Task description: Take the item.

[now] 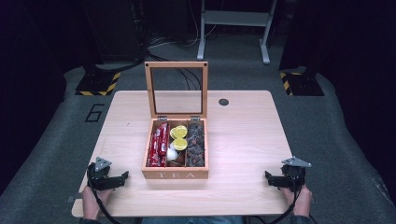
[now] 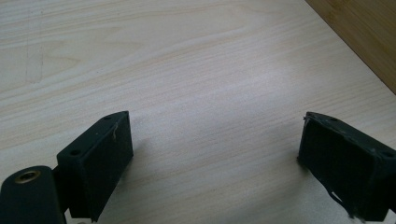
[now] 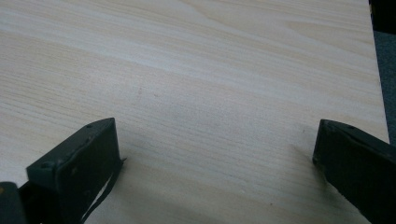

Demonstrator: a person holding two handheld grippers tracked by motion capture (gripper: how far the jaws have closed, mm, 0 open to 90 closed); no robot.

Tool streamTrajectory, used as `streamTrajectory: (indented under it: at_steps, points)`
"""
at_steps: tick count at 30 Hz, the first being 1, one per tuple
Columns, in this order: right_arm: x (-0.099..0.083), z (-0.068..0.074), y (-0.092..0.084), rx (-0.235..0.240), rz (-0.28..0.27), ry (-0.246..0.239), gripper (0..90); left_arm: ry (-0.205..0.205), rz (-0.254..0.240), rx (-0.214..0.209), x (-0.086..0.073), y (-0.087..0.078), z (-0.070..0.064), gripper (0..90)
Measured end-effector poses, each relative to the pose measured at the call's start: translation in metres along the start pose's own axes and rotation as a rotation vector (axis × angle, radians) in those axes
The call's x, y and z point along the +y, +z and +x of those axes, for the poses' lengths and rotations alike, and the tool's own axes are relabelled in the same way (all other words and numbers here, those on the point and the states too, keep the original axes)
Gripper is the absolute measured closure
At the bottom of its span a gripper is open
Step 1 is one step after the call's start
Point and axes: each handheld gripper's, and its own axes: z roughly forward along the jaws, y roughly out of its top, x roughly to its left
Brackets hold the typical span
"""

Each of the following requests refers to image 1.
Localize pile of dark tea packets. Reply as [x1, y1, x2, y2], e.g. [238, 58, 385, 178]
[186, 122, 205, 168]

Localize white metal stand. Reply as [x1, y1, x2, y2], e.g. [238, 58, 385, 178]
[196, 0, 278, 65]

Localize black stand with striped base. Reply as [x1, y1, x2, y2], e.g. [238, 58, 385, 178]
[278, 0, 325, 97]
[74, 0, 121, 97]

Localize white capsule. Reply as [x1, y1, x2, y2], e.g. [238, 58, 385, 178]
[166, 147, 178, 162]

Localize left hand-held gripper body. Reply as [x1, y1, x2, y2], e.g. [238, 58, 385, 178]
[87, 156, 125, 191]

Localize yellow lidded capsule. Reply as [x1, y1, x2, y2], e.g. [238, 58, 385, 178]
[169, 124, 189, 140]
[172, 137, 189, 152]

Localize wooden tea box with lid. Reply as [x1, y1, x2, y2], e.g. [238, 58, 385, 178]
[141, 61, 210, 180]

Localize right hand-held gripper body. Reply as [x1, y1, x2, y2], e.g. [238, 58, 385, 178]
[273, 156, 313, 192]

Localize person's left hand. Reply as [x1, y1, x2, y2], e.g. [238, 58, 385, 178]
[80, 185, 114, 221]

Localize black floor cables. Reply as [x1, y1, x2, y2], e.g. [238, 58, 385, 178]
[146, 34, 204, 91]

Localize person's right hand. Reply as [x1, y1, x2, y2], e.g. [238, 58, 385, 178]
[281, 184, 313, 218]

